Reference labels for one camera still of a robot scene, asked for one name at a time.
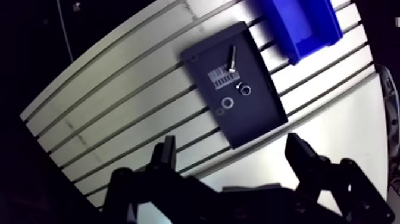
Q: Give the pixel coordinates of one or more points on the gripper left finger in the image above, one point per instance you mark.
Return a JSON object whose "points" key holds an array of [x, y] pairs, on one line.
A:
{"points": [[162, 184]]}

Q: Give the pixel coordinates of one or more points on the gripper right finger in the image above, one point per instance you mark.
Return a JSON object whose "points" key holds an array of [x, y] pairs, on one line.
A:
{"points": [[325, 175]]}

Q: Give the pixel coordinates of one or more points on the dark blue-grey tray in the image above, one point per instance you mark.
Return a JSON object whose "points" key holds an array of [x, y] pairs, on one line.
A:
{"points": [[235, 84]]}

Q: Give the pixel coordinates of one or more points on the steel bolt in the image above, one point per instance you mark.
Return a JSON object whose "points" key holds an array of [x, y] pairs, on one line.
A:
{"points": [[232, 59]]}

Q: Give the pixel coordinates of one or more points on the blue bin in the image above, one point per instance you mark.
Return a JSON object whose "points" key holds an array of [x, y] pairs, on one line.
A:
{"points": [[300, 26]]}

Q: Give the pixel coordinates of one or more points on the pale holed strip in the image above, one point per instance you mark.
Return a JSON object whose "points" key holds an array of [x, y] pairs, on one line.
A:
{"points": [[392, 112]]}

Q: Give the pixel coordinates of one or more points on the steel bearing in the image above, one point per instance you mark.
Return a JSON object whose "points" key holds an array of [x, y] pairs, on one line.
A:
{"points": [[227, 102]]}

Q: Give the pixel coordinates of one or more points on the steel screw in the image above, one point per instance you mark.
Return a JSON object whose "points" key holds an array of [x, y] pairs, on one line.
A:
{"points": [[238, 84]]}

